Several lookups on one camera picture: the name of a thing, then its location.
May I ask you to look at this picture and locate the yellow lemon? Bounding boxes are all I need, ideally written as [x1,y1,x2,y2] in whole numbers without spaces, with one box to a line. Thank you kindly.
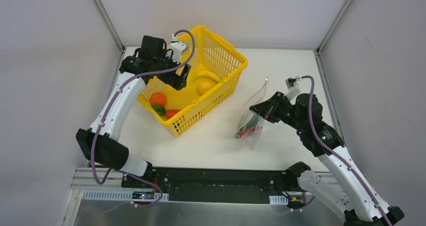
[196,79,216,96]

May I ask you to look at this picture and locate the dark green cucumber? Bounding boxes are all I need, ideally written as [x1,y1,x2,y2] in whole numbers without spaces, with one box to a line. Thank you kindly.
[247,115,262,127]

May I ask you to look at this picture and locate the orange tangerine with leaf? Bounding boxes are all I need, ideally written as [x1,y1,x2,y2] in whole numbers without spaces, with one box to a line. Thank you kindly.
[149,92,167,116]

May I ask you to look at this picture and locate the clear zip top bag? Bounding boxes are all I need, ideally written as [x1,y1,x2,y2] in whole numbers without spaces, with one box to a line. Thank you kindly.
[234,77,269,151]

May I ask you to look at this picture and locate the red chili pepper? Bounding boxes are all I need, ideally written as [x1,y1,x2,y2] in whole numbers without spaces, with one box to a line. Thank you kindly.
[235,126,263,139]

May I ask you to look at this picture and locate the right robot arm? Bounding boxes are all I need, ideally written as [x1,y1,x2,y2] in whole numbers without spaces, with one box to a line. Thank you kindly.
[249,91,405,225]

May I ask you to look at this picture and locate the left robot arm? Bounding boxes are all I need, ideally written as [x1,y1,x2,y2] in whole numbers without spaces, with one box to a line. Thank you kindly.
[76,35,191,188]

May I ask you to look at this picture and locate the yellow banana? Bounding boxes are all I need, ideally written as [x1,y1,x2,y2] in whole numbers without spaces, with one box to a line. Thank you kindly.
[192,70,222,83]

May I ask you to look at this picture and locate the yellow plastic basket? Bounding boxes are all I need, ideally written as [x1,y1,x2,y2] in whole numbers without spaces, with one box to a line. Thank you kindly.
[137,26,248,137]

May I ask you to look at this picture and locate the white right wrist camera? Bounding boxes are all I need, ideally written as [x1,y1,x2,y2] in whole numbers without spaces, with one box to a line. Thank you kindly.
[285,76,301,101]

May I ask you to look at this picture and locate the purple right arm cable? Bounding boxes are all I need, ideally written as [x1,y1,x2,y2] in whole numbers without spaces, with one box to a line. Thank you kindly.
[299,75,393,226]

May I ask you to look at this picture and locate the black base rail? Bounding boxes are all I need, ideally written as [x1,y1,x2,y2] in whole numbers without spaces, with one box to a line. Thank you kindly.
[121,167,308,208]

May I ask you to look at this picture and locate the white slotted cable duct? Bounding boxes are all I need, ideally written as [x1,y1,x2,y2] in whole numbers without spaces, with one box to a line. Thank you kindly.
[82,189,169,202]

